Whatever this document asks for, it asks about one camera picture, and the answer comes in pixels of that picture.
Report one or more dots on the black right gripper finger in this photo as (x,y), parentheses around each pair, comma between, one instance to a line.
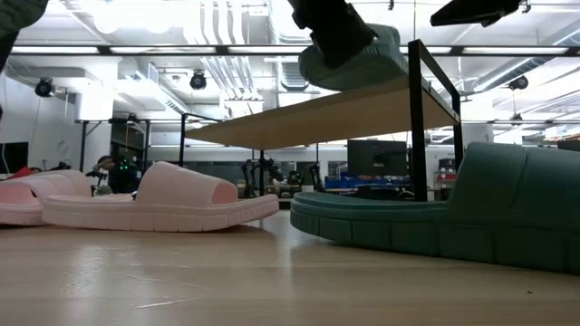
(485,11)

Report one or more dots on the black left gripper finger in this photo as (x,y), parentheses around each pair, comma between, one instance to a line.
(346,43)

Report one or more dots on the green foam slide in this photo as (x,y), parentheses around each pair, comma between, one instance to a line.
(362,72)
(498,204)

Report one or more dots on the pink foam slide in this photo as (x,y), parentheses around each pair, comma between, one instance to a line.
(181,199)
(22,199)

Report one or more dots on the black monitor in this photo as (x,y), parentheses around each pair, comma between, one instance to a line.
(16,158)
(568,146)
(376,158)

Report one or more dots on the person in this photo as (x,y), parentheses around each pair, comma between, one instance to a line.
(113,174)

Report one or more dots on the green potted plant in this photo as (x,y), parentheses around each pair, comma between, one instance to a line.
(18,11)

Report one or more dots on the red object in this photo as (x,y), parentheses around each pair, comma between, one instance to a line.
(22,173)

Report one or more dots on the wooden shelf with black frame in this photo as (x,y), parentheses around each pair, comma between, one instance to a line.
(317,122)

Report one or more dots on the black background station frame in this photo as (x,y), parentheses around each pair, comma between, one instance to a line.
(147,149)

